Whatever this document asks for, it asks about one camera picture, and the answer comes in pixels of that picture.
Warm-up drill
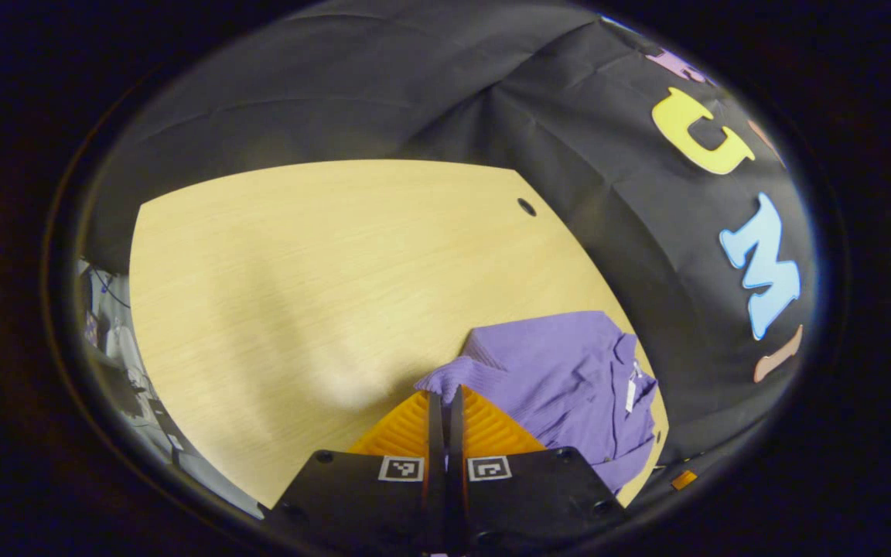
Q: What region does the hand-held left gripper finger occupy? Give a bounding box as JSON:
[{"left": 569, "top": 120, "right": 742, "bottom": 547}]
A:
[
  {"left": 445, "top": 385, "right": 629, "bottom": 557},
  {"left": 264, "top": 389, "right": 446, "bottom": 557}
]

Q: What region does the purple knit garment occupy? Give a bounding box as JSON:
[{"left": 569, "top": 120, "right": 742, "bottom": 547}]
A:
[{"left": 413, "top": 311, "right": 659, "bottom": 494}]

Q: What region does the white plastic object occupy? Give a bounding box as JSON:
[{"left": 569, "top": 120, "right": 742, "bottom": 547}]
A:
[{"left": 105, "top": 325, "right": 141, "bottom": 364}]

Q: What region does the black backdrop cloth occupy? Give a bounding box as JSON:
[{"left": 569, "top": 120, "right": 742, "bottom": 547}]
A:
[{"left": 82, "top": 0, "right": 818, "bottom": 496}]

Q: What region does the blue cable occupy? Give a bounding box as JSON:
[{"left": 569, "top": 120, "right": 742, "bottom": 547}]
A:
[{"left": 92, "top": 269, "right": 131, "bottom": 310}]

